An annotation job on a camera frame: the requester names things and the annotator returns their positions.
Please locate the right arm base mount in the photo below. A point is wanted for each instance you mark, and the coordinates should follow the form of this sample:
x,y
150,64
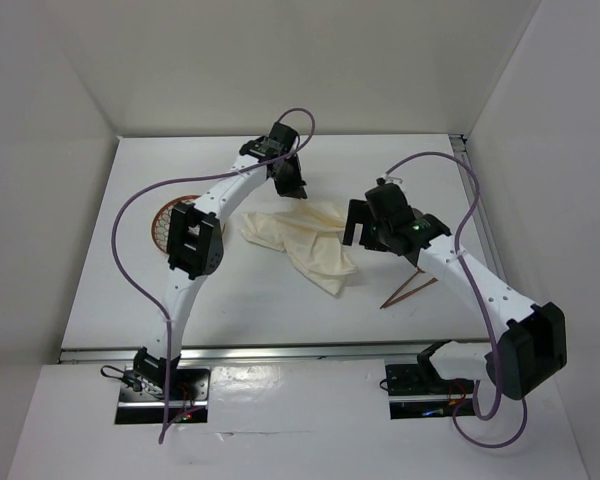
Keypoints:
x,y
411,396

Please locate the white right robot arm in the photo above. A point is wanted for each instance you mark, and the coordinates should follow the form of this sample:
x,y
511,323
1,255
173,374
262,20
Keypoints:
x,y
526,342

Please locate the aluminium side rail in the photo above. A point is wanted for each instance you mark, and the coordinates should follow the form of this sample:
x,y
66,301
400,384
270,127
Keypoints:
x,y
475,200

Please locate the copper fork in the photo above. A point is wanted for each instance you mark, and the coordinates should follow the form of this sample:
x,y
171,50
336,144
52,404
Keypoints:
x,y
397,294

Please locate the floral plate with orange rim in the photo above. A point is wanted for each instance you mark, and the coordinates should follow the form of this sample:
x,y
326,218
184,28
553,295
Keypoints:
x,y
161,222

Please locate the cream cloth napkin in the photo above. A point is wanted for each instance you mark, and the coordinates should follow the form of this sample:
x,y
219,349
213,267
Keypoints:
x,y
309,234

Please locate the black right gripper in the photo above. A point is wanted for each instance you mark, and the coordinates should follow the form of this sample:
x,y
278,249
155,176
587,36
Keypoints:
x,y
358,211

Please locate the copper knife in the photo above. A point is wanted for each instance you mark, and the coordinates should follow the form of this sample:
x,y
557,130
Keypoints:
x,y
415,291

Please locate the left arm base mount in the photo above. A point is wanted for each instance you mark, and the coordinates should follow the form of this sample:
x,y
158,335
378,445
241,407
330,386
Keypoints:
x,y
140,402

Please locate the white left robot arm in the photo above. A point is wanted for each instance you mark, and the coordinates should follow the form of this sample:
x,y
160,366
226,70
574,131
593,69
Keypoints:
x,y
195,246

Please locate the aluminium front rail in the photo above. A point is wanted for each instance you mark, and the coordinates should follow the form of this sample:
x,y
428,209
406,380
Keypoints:
x,y
257,353

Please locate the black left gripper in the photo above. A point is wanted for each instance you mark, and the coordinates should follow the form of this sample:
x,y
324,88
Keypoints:
x,y
293,188

